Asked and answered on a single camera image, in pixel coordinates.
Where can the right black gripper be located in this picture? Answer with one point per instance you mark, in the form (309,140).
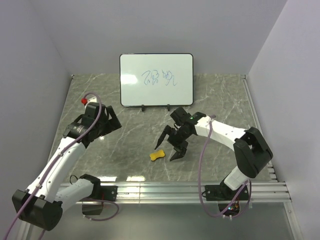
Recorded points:
(181,149)

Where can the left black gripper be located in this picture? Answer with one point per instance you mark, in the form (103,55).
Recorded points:
(112,124)

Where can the yellow bone-shaped sponge eraser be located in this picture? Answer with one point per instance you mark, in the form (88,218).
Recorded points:
(157,155)

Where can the white rectangular whiteboard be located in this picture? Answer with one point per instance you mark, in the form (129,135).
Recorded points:
(156,79)

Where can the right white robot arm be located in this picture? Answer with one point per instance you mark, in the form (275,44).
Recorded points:
(252,153)

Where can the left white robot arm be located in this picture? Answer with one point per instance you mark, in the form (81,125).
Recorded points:
(42,204)

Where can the black whiteboard stand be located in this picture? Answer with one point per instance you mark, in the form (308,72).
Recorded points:
(144,107)

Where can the red cable connector cap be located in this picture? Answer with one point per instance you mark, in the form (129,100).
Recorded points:
(84,101)

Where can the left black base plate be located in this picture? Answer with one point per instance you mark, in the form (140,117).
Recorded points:
(106,192)

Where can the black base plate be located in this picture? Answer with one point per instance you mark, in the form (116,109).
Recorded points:
(215,193)
(106,192)

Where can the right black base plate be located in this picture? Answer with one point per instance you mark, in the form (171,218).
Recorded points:
(215,193)

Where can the aluminium front rail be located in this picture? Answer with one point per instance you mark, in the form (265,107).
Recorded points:
(172,211)

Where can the aluminium rail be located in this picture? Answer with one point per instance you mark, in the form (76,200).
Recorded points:
(172,211)
(269,166)

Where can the aluminium right side rail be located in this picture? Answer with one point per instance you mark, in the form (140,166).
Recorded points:
(269,166)

